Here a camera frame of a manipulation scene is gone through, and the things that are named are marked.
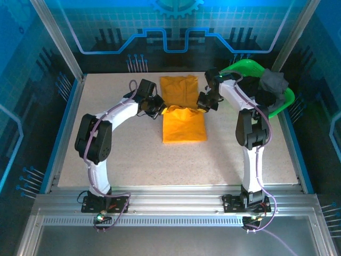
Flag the yellow t-shirt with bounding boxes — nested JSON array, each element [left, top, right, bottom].
[[159, 75, 208, 145]]

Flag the green plastic basket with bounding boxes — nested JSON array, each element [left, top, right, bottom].
[[220, 59, 296, 119]]

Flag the black t-shirt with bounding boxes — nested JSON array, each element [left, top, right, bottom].
[[238, 76, 279, 107]]

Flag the small lit connector board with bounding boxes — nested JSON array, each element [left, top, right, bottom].
[[93, 210, 112, 225], [241, 214, 264, 229]]

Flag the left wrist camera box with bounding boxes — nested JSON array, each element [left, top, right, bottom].
[[153, 95, 167, 109]]

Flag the aluminium corner post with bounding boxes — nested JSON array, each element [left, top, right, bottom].
[[29, 0, 87, 81], [270, 0, 320, 78]]

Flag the aluminium frame rail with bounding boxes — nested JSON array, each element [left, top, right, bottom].
[[36, 186, 319, 214]]

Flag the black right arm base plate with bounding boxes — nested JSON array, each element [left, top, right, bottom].
[[222, 194, 272, 213]]

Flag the slotted grey cable duct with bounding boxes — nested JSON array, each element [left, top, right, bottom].
[[42, 216, 247, 227]]

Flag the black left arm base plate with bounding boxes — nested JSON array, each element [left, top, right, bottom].
[[81, 196, 131, 213]]

